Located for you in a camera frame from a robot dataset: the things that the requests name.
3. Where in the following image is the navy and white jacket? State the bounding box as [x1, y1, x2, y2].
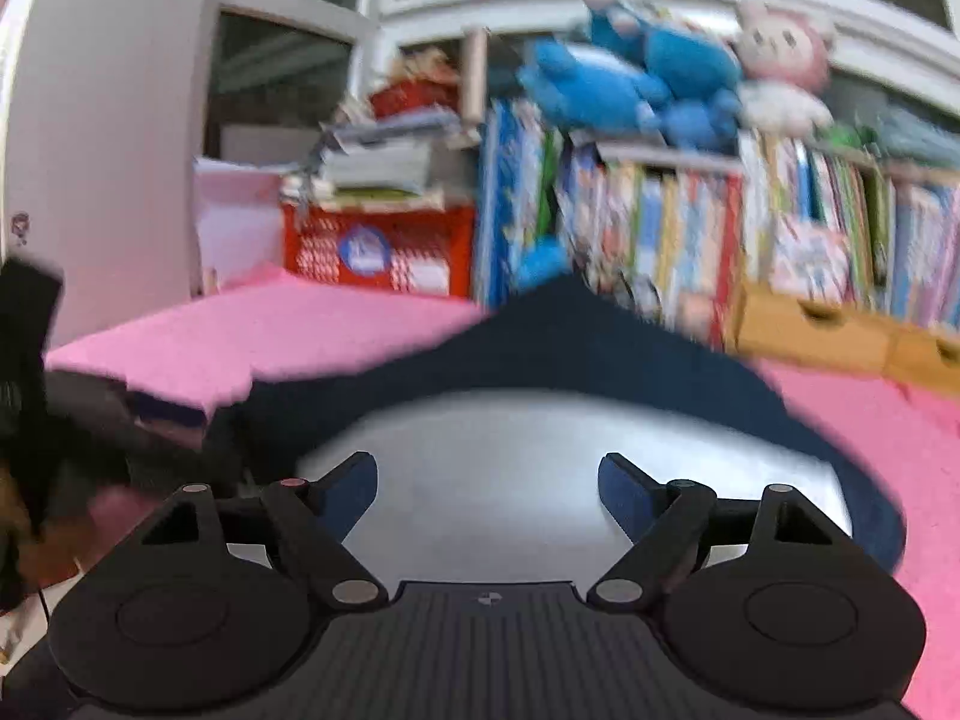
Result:
[205, 277, 907, 585]

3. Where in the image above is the wooden drawer organizer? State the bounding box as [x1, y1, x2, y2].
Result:
[724, 283, 958, 397]

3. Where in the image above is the pink tablecloth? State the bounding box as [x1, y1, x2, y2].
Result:
[47, 268, 958, 718]

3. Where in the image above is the row of upright books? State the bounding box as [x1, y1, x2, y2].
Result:
[472, 99, 958, 344]

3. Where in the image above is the blue plush ball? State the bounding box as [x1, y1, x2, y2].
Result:
[512, 238, 571, 293]

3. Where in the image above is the red plastic crate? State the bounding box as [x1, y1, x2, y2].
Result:
[281, 202, 475, 299]

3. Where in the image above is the stack of papers and booklets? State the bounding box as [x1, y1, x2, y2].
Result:
[278, 107, 480, 213]

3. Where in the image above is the blue plush toy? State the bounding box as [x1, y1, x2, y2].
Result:
[517, 0, 742, 154]

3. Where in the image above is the pink and white plush doll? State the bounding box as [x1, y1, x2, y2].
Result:
[734, 0, 836, 138]

